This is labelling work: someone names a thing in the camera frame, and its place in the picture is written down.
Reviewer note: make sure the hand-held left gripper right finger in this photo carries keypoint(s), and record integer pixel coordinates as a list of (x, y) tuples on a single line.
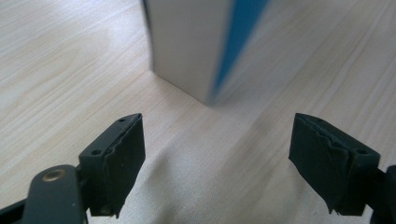
[(333, 168)]

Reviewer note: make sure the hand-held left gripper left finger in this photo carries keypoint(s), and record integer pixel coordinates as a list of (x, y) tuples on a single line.
[(123, 161)]

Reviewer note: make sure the blue paperback book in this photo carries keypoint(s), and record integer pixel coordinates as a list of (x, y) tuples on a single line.
[(190, 46)]

